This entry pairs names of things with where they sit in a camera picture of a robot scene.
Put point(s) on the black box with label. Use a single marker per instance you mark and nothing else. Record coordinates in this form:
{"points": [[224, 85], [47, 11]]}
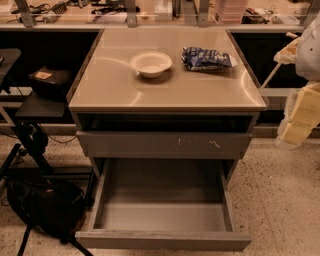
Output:
{"points": [[51, 84]]}

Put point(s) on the black side shelf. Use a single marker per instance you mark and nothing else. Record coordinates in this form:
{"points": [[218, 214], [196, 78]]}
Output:
{"points": [[35, 106]]}

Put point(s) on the blue chip bag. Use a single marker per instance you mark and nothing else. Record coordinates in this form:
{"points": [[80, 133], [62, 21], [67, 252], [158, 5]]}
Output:
{"points": [[198, 59]]}

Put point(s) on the pink stacked trays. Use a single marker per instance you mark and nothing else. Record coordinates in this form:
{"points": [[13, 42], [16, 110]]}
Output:
{"points": [[229, 11]]}

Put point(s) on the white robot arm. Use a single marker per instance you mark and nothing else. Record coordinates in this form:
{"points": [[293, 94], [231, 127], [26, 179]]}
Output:
{"points": [[308, 56]]}

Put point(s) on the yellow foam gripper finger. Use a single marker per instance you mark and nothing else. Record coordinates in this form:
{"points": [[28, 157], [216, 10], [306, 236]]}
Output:
{"points": [[287, 55], [301, 115]]}

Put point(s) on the open grey lower drawer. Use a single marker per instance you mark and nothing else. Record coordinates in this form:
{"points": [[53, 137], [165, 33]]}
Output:
{"points": [[154, 204]]}

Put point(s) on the white rod with handle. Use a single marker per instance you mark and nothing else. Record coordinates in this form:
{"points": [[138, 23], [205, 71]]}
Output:
{"points": [[278, 65]]}

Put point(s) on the white paper bowl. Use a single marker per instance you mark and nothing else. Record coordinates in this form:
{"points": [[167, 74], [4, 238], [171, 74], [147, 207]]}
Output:
{"points": [[151, 64]]}

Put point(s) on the closed grey upper drawer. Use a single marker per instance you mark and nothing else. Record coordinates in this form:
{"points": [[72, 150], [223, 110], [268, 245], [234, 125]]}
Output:
{"points": [[164, 145]]}

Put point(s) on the black backpack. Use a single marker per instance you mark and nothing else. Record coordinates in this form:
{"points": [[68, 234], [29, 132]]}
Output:
{"points": [[54, 205]]}

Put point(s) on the grey drawer cabinet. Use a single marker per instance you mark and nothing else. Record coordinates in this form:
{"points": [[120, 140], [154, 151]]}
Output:
{"points": [[113, 97]]}

